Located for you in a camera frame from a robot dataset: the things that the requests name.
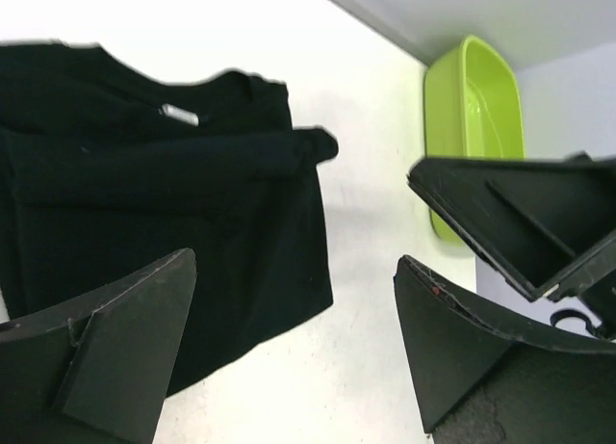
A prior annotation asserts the green plastic tray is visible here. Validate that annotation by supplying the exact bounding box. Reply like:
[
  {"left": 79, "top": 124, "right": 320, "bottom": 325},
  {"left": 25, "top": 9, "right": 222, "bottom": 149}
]
[{"left": 423, "top": 35, "right": 526, "bottom": 247}]

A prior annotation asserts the black t shirt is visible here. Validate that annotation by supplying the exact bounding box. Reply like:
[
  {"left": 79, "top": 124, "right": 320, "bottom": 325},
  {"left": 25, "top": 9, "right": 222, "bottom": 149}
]
[{"left": 1, "top": 43, "right": 338, "bottom": 394}]

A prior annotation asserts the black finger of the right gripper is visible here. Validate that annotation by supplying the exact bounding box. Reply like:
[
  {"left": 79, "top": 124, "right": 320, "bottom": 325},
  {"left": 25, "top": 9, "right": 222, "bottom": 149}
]
[{"left": 407, "top": 156, "right": 615, "bottom": 301}]

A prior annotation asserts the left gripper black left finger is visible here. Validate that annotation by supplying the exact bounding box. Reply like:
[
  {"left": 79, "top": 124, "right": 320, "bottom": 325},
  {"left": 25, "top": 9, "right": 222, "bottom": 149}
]
[{"left": 1, "top": 248, "right": 196, "bottom": 443}]

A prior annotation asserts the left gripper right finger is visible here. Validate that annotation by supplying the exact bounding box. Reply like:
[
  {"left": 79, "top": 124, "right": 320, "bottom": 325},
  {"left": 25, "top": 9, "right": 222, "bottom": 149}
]
[{"left": 394, "top": 255, "right": 615, "bottom": 444}]

